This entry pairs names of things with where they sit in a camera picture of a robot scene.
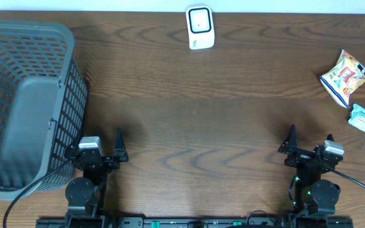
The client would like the yellow wet wipes bag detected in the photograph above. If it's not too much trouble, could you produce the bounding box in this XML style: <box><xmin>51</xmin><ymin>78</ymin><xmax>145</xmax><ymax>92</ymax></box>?
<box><xmin>319</xmin><ymin>49</ymin><xmax>365</xmax><ymax>109</ymax></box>

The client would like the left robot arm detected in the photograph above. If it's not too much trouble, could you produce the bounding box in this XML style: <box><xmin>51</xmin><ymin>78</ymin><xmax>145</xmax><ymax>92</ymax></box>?
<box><xmin>64</xmin><ymin>129</ymin><xmax>129</xmax><ymax>228</ymax></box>

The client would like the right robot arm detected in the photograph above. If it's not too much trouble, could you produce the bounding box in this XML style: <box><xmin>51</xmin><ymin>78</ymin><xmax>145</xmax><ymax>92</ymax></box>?
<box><xmin>278</xmin><ymin>125</ymin><xmax>344</xmax><ymax>227</ymax></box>

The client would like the white barcode scanner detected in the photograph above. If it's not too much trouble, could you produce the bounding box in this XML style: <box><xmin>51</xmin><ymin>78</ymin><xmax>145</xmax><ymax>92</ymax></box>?
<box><xmin>186</xmin><ymin>5</ymin><xmax>215</xmax><ymax>50</ymax></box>

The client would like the grey plastic shopping basket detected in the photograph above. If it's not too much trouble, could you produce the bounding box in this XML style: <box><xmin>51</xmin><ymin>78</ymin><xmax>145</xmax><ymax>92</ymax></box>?
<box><xmin>0</xmin><ymin>20</ymin><xmax>87</xmax><ymax>201</ymax></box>

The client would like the left camera cable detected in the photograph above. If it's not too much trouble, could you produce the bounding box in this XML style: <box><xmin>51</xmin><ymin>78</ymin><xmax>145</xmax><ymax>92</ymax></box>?
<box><xmin>2</xmin><ymin>158</ymin><xmax>74</xmax><ymax>228</ymax></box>

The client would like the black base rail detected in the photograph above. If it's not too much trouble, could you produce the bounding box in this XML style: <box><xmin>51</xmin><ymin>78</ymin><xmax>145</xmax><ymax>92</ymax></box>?
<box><xmin>35</xmin><ymin>216</ymin><xmax>355</xmax><ymax>228</ymax></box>

